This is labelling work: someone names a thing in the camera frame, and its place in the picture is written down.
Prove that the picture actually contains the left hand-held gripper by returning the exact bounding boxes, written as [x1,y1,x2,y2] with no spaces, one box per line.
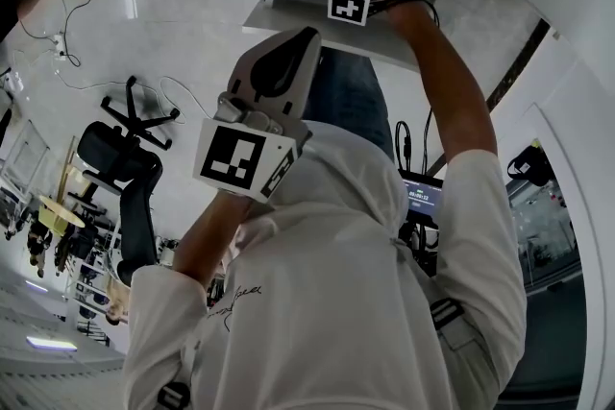
[191,26,323,205]

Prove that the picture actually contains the person's right forearm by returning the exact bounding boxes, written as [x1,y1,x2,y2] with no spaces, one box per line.
[369,0,499,159]

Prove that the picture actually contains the person's left forearm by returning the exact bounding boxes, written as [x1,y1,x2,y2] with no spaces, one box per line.
[171,191,257,290]

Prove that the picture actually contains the person's blue jeans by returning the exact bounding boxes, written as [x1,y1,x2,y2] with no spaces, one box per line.
[302,47,396,159]

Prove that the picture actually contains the black office chair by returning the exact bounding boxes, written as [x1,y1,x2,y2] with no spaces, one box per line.
[76,75,186,287]

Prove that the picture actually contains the black display device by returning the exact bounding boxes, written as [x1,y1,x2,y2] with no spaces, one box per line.
[397,167,445,221]

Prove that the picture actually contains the person's white shirt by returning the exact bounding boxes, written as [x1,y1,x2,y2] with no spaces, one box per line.
[122,119,529,410]

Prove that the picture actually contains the round wooden stool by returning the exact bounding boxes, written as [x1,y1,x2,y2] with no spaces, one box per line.
[37,136,87,229]

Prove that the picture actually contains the yellow-green plastic object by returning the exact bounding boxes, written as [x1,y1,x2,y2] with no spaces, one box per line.
[37,205,66,236]

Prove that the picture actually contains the black rig cable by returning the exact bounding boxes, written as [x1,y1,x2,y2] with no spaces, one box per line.
[394,108,434,174]

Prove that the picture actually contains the black bag with strap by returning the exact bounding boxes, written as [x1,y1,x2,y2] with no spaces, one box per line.
[506,143,554,188]

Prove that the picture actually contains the black strap buckle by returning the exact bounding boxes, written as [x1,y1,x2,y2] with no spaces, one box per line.
[430,297,465,330]
[156,381,191,410]

